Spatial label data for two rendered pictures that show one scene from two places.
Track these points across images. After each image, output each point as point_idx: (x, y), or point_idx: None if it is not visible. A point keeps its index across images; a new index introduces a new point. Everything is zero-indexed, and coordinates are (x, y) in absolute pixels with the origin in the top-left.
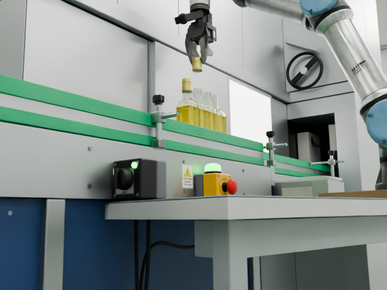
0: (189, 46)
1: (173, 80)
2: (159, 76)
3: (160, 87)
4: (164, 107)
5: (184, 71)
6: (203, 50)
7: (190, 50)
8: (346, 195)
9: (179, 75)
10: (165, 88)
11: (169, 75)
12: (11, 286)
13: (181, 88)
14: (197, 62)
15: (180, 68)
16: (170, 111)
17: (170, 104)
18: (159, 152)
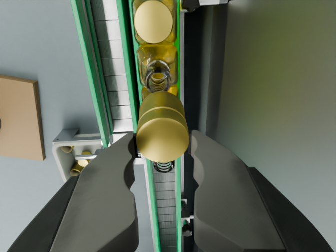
0: (245, 203)
1: (294, 111)
2: (320, 17)
3: (288, 25)
4: (252, 42)
5: (311, 216)
6: (106, 161)
7: (220, 171)
8: (0, 76)
9: (303, 170)
10: (282, 54)
11: (315, 92)
12: None
13: (273, 144)
14: (144, 111)
15: (328, 202)
16: (246, 63)
17: (254, 68)
18: None
